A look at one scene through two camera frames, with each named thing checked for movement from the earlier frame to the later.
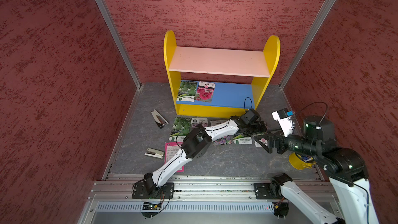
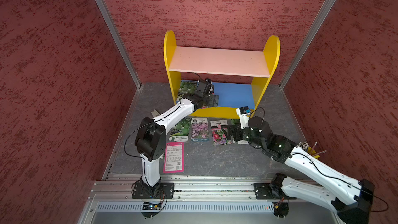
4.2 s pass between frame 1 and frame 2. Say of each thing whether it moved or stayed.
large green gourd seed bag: stayed
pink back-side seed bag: stayed
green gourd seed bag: stayed
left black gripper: moved
